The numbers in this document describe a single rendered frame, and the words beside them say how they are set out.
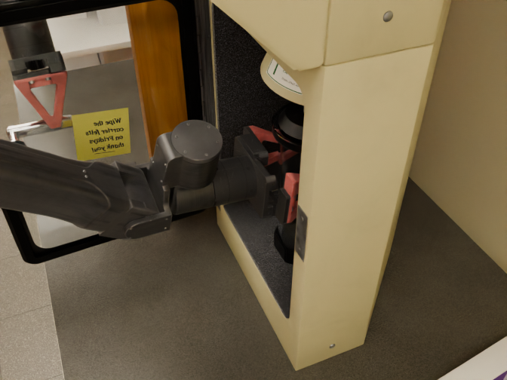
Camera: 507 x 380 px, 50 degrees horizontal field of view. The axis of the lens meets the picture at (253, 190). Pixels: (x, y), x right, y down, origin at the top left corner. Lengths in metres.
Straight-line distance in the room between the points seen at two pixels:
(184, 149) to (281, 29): 0.21
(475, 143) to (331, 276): 0.44
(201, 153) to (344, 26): 0.22
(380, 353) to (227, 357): 0.22
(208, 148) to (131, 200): 0.10
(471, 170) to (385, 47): 0.57
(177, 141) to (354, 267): 0.26
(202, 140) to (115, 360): 0.37
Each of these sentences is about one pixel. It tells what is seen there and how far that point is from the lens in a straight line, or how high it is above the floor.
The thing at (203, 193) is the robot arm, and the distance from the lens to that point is 0.65.
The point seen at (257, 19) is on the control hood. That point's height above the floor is 1.46.
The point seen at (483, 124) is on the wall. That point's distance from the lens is 0.98.
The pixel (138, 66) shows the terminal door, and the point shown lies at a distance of 0.75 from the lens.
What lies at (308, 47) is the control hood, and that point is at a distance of 0.44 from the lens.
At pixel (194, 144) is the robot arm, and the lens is 0.59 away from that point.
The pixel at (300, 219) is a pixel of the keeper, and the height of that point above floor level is 1.22.
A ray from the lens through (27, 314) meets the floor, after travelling 2.17.
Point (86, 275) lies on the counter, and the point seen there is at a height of 0.94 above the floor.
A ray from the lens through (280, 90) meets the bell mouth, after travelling 0.60.
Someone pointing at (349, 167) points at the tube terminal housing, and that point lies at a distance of 0.54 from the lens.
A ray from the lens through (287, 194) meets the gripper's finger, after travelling 0.66.
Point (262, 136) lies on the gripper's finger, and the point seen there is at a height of 1.20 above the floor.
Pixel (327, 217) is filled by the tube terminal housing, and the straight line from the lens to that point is 0.58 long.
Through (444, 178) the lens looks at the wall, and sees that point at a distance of 1.09.
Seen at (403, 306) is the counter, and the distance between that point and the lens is 0.89.
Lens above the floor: 1.63
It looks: 41 degrees down
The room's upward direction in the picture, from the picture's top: straight up
